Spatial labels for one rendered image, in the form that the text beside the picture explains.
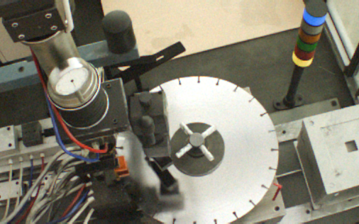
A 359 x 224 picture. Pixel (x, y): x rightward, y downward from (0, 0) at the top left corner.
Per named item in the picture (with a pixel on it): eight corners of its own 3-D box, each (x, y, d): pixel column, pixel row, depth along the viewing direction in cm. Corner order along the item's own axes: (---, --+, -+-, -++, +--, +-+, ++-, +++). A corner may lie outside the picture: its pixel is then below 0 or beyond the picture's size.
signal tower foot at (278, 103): (301, 92, 127) (303, 88, 125) (306, 104, 126) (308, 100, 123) (271, 99, 127) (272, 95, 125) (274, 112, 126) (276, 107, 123)
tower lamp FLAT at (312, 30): (317, 15, 96) (320, 6, 93) (326, 32, 94) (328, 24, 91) (297, 18, 96) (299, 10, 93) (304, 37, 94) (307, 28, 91)
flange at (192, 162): (233, 137, 102) (234, 132, 100) (208, 184, 98) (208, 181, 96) (185, 115, 105) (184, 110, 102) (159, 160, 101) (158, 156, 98)
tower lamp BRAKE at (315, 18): (320, 5, 93) (323, -4, 90) (328, 23, 91) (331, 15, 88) (299, 9, 93) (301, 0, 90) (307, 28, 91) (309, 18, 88)
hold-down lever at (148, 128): (157, 88, 72) (137, 88, 71) (159, 125, 68) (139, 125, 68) (154, 119, 78) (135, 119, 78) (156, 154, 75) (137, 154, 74)
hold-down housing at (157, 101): (173, 134, 90) (164, 80, 71) (174, 159, 88) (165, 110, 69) (142, 136, 90) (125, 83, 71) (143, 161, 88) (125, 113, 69)
